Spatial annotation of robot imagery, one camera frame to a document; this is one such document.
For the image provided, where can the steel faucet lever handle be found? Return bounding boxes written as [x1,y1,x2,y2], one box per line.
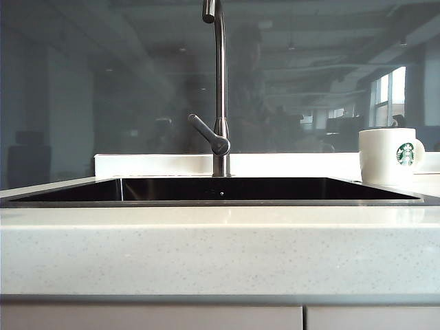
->
[187,113,231,155]

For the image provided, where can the white Starbucks logo mug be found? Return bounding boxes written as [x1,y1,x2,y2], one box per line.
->
[358,127,426,186]

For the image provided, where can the steel gooseneck faucet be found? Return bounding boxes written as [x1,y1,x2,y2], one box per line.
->
[201,0,232,177]

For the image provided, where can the wide grey cabinet door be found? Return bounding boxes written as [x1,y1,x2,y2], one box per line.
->
[0,305,304,330]

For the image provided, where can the narrow grey cabinet door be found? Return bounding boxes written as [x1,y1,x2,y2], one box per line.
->
[306,305,440,330]

